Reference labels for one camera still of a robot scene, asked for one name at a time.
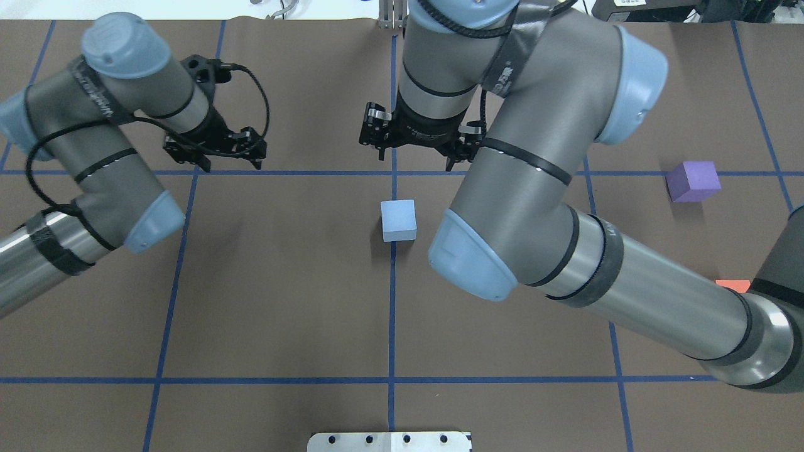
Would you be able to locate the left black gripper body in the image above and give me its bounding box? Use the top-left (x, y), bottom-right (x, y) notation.
top-left (163, 55), bottom-right (267, 165)

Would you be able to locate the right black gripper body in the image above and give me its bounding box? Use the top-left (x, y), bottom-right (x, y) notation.
top-left (359, 102), bottom-right (486, 163)

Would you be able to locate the light blue foam block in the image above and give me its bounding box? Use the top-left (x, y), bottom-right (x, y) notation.
top-left (380, 198), bottom-right (418, 242)

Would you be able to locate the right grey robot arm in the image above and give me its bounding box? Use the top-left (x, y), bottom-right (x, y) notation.
top-left (359, 1), bottom-right (802, 393)

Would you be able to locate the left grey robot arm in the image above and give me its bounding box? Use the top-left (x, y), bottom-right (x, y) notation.
top-left (2, 12), bottom-right (267, 317)

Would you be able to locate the purple foam block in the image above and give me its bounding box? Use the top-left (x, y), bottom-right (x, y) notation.
top-left (665, 161), bottom-right (722, 203)

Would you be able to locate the orange foam block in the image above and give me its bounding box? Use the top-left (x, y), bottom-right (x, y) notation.
top-left (715, 279), bottom-right (751, 294)

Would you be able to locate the black equipment at table edge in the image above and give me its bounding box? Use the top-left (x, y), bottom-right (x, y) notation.
top-left (582, 1), bottom-right (802, 24)

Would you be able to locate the grey metal post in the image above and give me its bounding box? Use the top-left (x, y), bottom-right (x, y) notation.
top-left (378, 0), bottom-right (408, 30)

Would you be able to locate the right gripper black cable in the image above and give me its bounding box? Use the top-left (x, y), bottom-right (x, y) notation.
top-left (415, 0), bottom-right (579, 129)

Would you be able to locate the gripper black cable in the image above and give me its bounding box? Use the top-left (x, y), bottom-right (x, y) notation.
top-left (415, 0), bottom-right (579, 129)
top-left (25, 60), bottom-right (271, 217)

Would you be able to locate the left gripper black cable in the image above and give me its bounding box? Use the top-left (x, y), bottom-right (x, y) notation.
top-left (25, 60), bottom-right (271, 217)

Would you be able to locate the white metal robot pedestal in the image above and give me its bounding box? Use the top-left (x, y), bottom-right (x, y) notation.
top-left (307, 431), bottom-right (473, 451)

